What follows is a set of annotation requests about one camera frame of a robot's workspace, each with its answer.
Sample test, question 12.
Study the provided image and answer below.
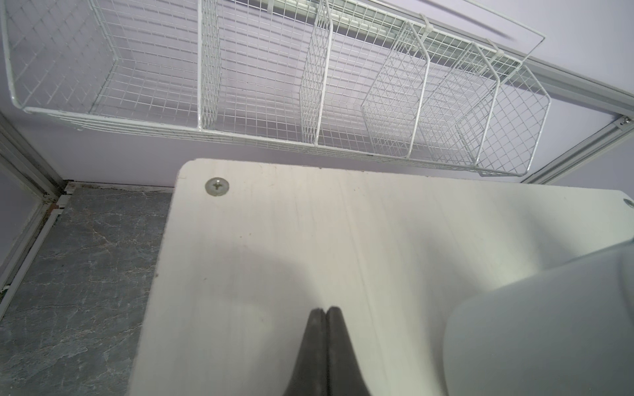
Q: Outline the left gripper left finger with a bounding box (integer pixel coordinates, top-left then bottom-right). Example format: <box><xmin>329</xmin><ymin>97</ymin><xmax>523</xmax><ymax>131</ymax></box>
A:
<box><xmin>283</xmin><ymin>309</ymin><xmax>328</xmax><ymax>396</ymax></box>

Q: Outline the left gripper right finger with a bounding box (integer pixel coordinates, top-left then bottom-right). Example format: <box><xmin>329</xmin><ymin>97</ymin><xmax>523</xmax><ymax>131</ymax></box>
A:
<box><xmin>326</xmin><ymin>306</ymin><xmax>370</xmax><ymax>396</ymax></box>

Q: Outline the white two-tier shelf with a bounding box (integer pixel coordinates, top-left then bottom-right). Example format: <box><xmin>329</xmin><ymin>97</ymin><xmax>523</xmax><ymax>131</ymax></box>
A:
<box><xmin>128</xmin><ymin>159</ymin><xmax>633</xmax><ymax>395</ymax></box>

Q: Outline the white wire divided basket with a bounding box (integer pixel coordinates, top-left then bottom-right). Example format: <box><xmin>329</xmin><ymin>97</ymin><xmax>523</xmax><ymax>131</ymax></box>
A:
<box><xmin>1</xmin><ymin>1</ymin><xmax>551</xmax><ymax>177</ymax></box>

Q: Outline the large white tea canister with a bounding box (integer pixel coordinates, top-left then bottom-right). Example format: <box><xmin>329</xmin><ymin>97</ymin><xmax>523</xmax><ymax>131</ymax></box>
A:
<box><xmin>443</xmin><ymin>242</ymin><xmax>633</xmax><ymax>395</ymax></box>

